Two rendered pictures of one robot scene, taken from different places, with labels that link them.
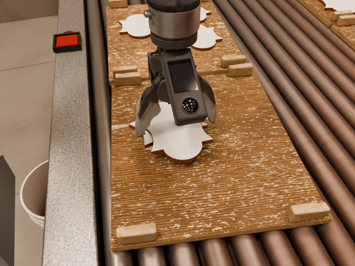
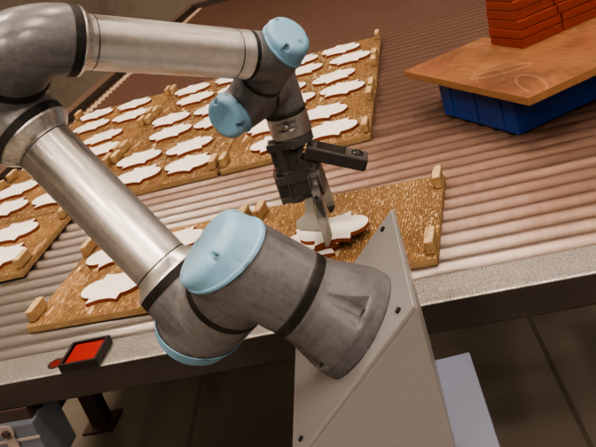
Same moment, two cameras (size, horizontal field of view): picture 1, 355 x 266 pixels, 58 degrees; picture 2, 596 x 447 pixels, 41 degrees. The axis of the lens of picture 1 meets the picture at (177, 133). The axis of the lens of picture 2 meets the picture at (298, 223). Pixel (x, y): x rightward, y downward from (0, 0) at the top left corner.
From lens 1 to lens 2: 1.28 m
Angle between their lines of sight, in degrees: 55
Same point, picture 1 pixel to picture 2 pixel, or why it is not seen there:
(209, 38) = (187, 232)
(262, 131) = (347, 200)
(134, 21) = (99, 290)
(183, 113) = (362, 156)
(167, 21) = (304, 117)
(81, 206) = not seen: hidden behind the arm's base
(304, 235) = (451, 190)
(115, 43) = (134, 302)
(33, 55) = not seen: outside the picture
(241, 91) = (287, 213)
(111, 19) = (69, 315)
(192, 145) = (353, 219)
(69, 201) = not seen: hidden behind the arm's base
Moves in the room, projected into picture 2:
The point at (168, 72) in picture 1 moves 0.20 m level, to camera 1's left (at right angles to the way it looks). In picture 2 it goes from (325, 150) to (288, 201)
